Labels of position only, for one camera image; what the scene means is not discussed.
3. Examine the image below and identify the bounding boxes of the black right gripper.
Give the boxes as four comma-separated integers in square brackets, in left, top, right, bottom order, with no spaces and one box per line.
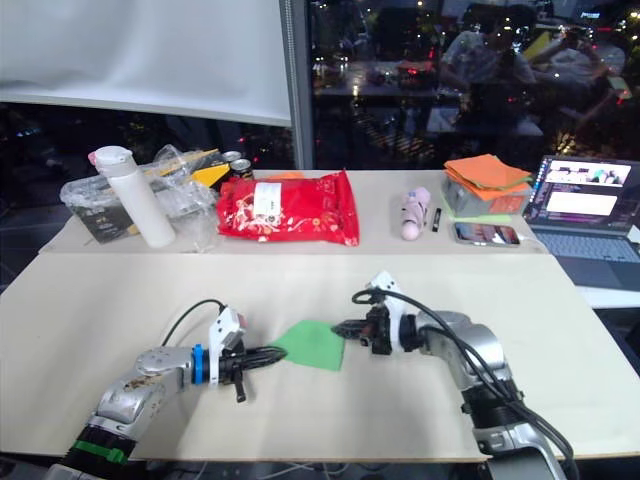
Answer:
[329,304,395,357]

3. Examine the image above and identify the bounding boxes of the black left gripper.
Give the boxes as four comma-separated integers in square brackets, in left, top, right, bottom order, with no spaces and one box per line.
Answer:
[218,343,290,404]

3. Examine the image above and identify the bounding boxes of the light green paper sheet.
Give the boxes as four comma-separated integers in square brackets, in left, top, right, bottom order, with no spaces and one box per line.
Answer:
[439,192,514,225]

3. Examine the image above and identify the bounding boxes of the red snack bag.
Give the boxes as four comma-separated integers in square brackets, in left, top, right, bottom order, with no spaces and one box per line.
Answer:
[215,169,362,248]

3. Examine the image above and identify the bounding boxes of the smartphone with lit screen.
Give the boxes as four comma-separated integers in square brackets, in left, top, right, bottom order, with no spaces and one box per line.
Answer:
[452,221,522,248]

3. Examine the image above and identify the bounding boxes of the clear plastic bag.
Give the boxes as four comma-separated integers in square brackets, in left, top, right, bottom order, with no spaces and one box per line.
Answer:
[59,143,222,252]

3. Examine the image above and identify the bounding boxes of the grey box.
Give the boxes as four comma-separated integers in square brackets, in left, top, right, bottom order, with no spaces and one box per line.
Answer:
[441,178,532,217]

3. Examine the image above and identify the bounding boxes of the yellow and black carton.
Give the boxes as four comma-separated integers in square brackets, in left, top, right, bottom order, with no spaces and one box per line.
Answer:
[191,151,232,192]

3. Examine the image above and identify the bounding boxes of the white bottle with pink lid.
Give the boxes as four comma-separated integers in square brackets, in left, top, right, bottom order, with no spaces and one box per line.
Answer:
[88,145,177,249]

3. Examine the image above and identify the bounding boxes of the stack of orange paper sheets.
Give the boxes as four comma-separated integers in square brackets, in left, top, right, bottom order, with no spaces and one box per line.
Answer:
[442,153,533,203]

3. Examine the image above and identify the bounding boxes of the black takeaway box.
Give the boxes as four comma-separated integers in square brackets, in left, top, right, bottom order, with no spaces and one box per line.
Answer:
[79,174,137,245]

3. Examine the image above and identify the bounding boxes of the wooden chopsticks in wrapper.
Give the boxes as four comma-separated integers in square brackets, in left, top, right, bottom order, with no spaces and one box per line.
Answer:
[143,147,222,177]

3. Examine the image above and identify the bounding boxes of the open grey laptop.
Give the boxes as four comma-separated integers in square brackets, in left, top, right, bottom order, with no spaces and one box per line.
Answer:
[521,155,640,292]

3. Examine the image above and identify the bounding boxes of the white roller blind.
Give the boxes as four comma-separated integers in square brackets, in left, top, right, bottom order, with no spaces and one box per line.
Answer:
[0,0,294,129]

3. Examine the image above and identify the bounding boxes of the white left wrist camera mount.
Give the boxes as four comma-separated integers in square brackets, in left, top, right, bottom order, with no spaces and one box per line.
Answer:
[206,306,249,388]

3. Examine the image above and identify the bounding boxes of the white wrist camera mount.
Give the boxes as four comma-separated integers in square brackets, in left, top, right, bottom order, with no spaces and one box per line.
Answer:
[363,270,417,351]
[206,306,249,388]

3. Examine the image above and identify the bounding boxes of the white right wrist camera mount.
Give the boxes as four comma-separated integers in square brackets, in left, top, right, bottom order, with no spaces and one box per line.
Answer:
[363,270,417,351]

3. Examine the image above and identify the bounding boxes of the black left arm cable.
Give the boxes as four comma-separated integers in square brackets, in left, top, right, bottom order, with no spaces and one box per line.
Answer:
[161,298,227,349]

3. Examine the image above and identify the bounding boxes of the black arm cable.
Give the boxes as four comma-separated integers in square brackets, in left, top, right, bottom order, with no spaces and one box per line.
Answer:
[161,298,227,349]
[351,288,581,480]

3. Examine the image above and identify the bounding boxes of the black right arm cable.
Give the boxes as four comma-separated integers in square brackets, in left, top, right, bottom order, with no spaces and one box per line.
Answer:
[351,288,581,480]

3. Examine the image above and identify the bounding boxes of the grey window frame post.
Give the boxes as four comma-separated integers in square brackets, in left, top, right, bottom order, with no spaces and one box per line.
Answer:
[278,0,316,172]

